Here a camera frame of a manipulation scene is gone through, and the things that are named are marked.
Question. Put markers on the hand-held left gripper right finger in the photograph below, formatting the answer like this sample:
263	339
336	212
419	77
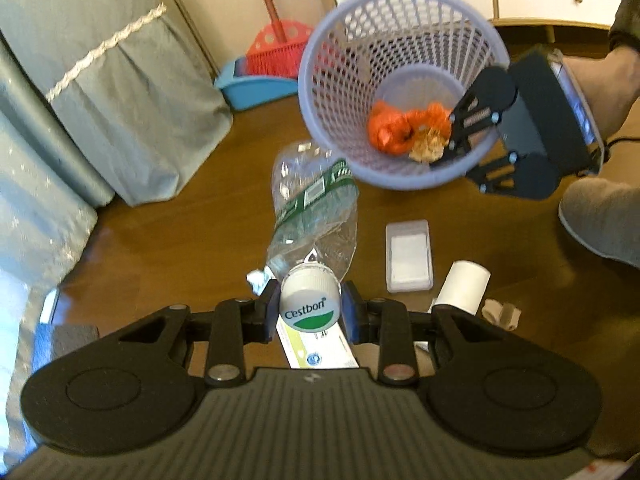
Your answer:
349	310

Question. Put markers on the grey-green lace-trimmed bed skirt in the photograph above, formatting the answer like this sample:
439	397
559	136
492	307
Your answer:
125	110

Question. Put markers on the grey door mat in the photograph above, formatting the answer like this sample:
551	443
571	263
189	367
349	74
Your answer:
70	338

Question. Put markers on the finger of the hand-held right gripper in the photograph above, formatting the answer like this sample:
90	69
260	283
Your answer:
467	120
497	175

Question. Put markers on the white and green medicine box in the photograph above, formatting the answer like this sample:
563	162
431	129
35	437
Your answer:
310	351

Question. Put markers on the clear plastic bottle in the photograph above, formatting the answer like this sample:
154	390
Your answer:
310	210

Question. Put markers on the orange plastic bag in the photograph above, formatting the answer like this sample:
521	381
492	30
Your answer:
387	130

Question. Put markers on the person's right forearm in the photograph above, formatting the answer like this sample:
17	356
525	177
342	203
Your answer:
610	90

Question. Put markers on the teal starred curtain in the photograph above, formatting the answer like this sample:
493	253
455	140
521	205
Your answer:
40	210

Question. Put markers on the blue dustpan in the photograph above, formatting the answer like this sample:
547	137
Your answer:
255	91

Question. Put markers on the red broom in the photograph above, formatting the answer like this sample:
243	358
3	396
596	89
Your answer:
280	45

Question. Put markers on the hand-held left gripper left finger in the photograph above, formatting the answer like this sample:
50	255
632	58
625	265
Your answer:
273	310

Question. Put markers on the clear plastic case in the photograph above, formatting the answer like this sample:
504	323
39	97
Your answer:
409	255

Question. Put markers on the clear bag of snack scraps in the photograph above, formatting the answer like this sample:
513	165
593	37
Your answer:
427	149

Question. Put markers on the lavender plastic mesh basket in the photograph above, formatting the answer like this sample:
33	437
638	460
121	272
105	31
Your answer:
340	85

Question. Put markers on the small beige fabric sleeve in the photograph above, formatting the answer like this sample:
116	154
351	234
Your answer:
500	314

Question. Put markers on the white paper cup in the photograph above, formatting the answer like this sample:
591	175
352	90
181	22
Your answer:
462	287

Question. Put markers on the grey slipper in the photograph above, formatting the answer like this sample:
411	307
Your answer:
600	220

